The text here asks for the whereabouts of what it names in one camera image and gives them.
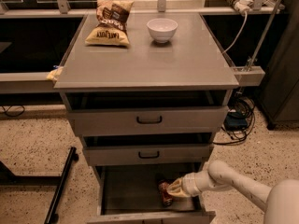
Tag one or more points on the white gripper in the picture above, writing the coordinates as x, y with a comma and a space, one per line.
191, 185

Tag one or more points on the red coke can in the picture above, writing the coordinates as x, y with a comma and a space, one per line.
167, 199

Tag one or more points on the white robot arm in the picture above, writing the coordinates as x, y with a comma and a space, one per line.
280, 203

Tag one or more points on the grey middle drawer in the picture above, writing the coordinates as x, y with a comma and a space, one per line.
155, 154

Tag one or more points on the grey drawer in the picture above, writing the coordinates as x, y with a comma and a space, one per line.
130, 195
155, 154
114, 122

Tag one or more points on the grey bottom drawer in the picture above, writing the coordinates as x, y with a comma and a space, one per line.
130, 195

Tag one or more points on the grey top drawer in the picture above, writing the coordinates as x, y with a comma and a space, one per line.
114, 122

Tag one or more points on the grey drawer cabinet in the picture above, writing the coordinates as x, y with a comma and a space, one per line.
188, 71

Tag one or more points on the dark blue power box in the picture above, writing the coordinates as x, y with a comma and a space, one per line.
235, 121

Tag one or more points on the black metal stand leg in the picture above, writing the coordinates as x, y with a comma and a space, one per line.
51, 216

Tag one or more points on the dark grey side cabinet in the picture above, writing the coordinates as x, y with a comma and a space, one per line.
278, 95

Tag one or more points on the white ceramic bowl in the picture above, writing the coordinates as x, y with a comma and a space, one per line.
162, 29

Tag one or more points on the yellow sponge piece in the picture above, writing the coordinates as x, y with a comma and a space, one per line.
54, 74

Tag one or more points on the yellow brown chip bag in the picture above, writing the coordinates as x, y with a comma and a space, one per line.
111, 30

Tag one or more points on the white power strip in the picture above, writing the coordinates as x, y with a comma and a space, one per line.
241, 6

